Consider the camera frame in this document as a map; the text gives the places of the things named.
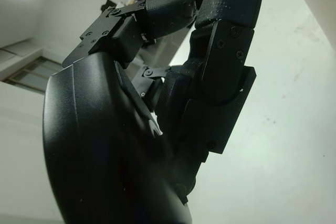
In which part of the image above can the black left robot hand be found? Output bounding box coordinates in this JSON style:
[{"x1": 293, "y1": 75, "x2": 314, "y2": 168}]
[{"x1": 41, "y1": 0, "x2": 266, "y2": 224}]

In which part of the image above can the window with frame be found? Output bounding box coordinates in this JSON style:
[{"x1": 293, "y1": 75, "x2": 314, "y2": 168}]
[{"x1": 0, "y1": 48, "x2": 64, "y2": 94}]

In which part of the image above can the black background equipment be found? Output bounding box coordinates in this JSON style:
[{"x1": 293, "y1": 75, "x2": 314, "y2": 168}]
[{"x1": 99, "y1": 0, "x2": 118, "y2": 12}]

